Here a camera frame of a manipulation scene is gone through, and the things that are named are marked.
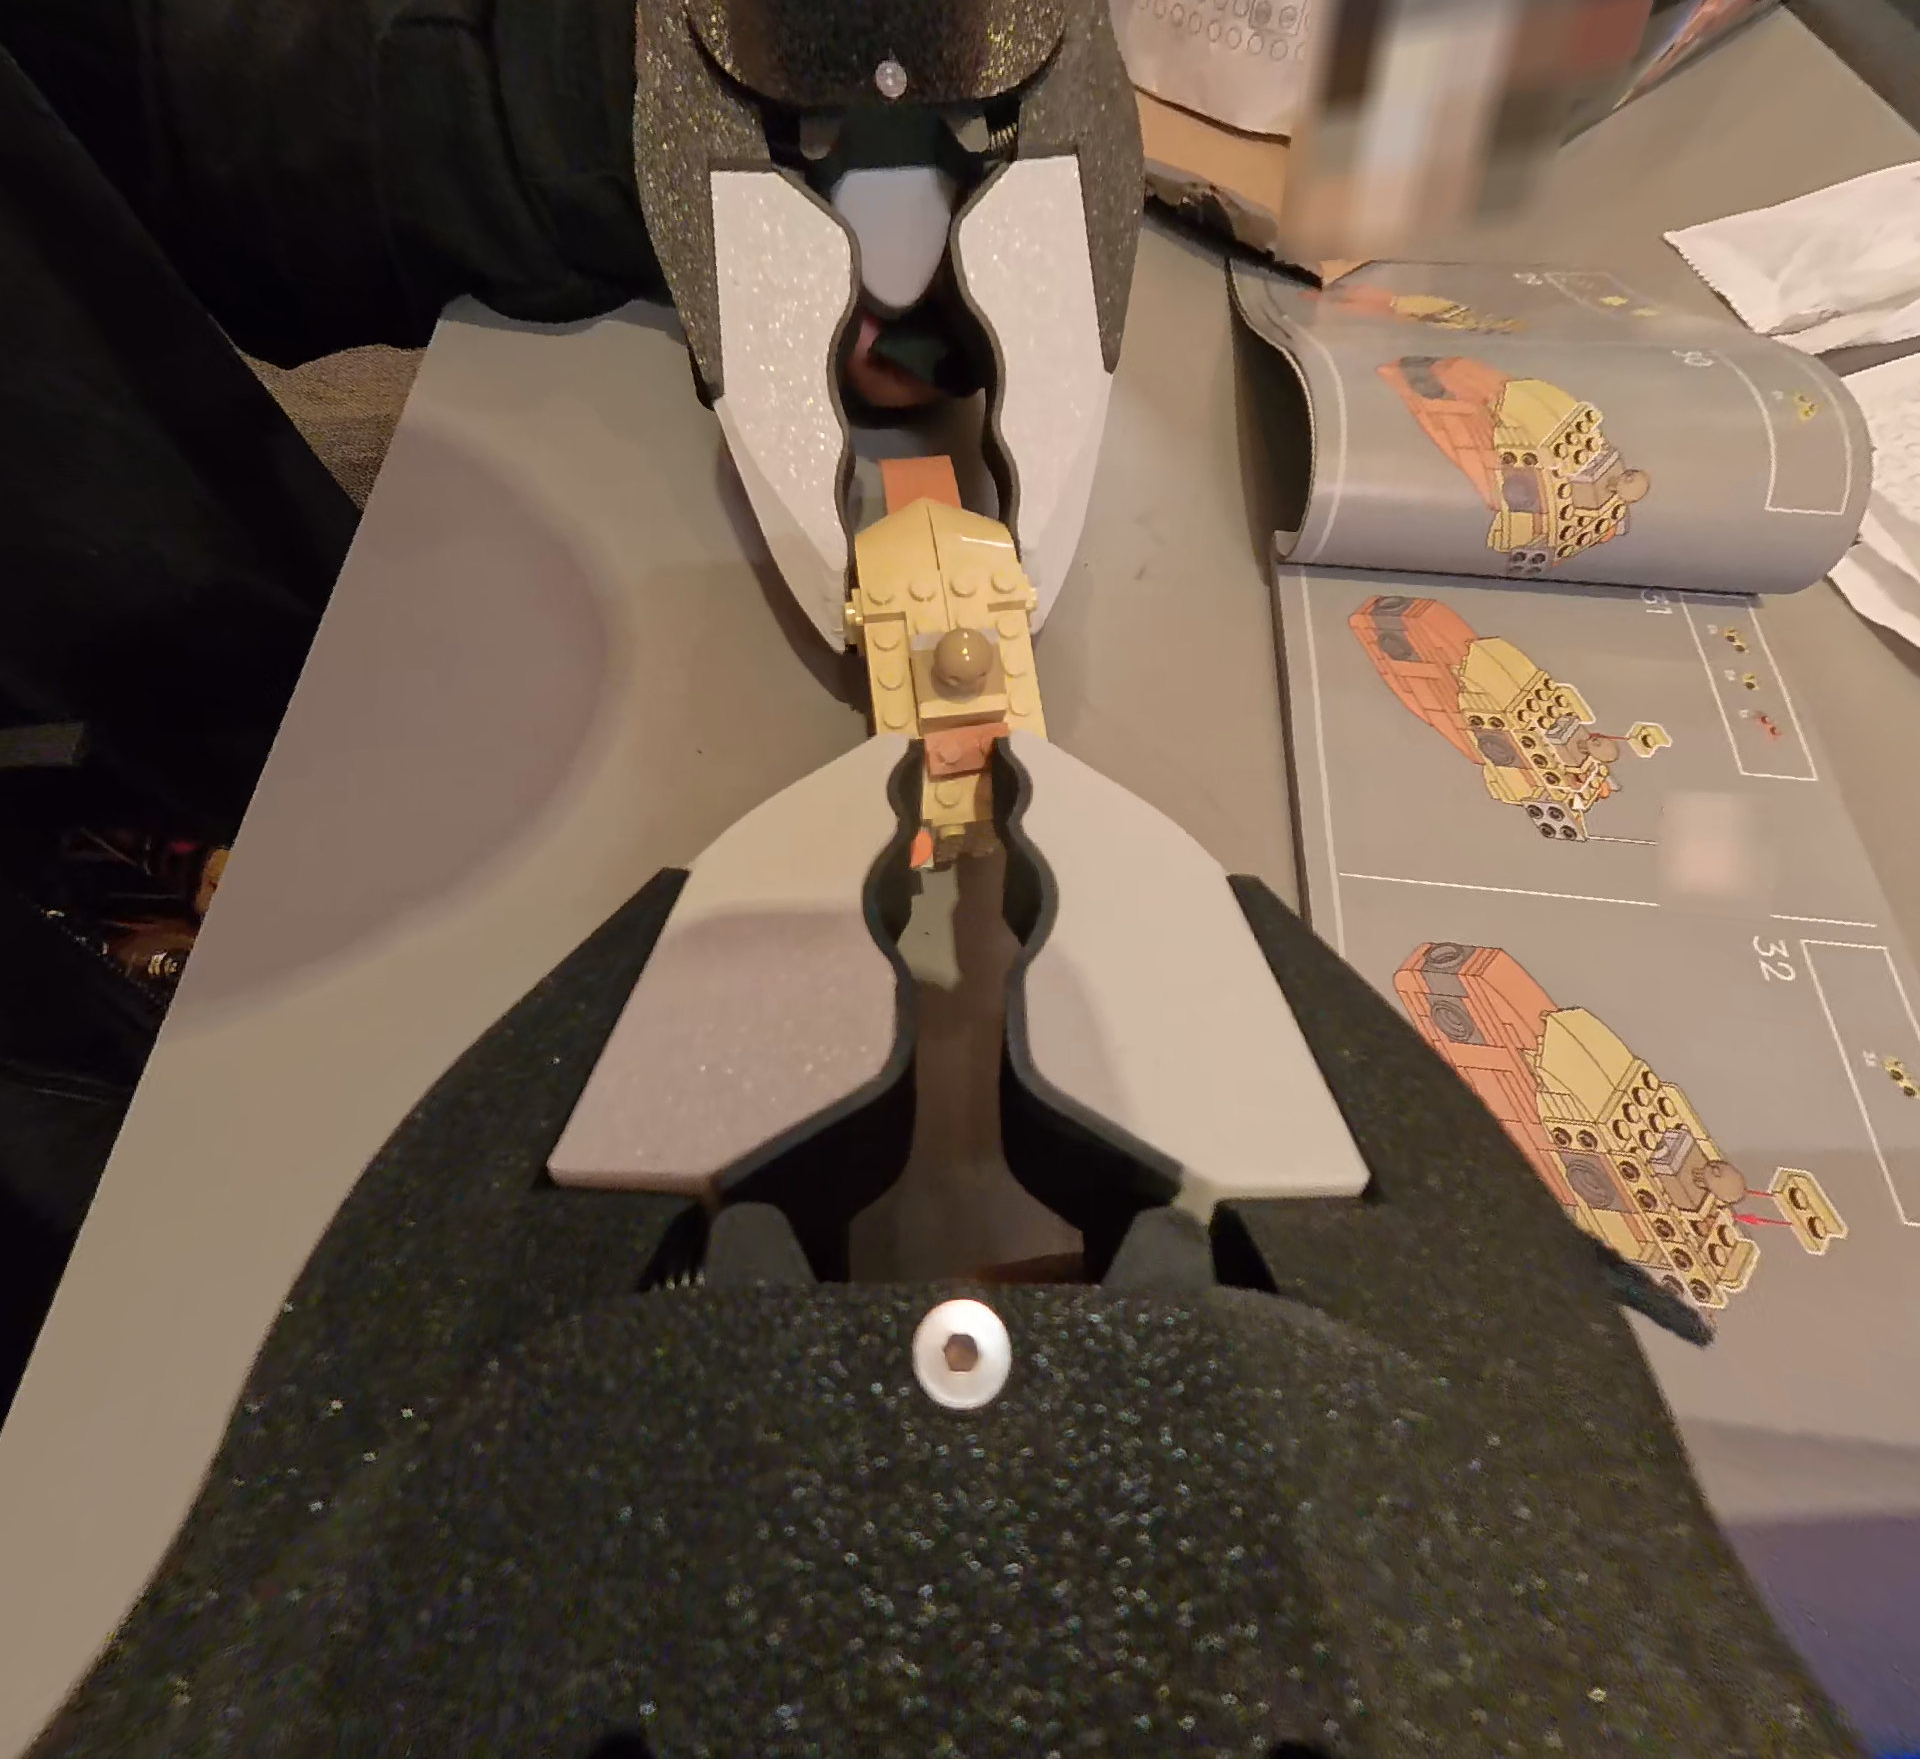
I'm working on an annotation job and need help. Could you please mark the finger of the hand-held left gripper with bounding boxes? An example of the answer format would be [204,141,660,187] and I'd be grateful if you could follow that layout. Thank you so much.
[950,159,1118,627]
[705,165,865,659]

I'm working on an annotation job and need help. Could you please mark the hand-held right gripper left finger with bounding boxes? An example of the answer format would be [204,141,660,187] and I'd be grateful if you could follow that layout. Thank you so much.
[548,739,918,1193]

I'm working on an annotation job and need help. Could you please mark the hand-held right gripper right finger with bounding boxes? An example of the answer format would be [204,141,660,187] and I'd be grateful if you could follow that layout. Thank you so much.
[998,739,1372,1208]

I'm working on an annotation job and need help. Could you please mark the tan and brown brick model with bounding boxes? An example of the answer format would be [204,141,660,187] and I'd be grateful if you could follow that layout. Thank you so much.
[841,452,1046,874]

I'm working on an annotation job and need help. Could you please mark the grey brick instruction booklet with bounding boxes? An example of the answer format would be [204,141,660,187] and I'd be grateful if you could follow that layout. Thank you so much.
[1228,258,1899,1340]

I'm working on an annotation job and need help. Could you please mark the person's left forearm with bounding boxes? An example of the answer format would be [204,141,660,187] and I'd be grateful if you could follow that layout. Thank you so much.
[0,0,681,364]

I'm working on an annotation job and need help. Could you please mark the grey desk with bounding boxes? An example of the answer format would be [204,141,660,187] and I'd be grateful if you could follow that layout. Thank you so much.
[0,0,1920,1759]

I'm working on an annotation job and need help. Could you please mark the person's left hand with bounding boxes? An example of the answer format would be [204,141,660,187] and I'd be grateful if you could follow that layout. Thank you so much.
[844,311,963,414]

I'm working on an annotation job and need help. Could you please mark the brown cardboard sheet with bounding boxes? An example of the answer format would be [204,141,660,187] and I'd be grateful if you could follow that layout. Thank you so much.
[1142,86,1352,282]

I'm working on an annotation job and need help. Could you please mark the dark cloth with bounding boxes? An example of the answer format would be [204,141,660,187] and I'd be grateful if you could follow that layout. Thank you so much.
[0,46,362,1399]

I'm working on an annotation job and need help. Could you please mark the small white paper bag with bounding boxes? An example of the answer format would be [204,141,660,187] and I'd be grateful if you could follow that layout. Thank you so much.
[1667,161,1920,337]

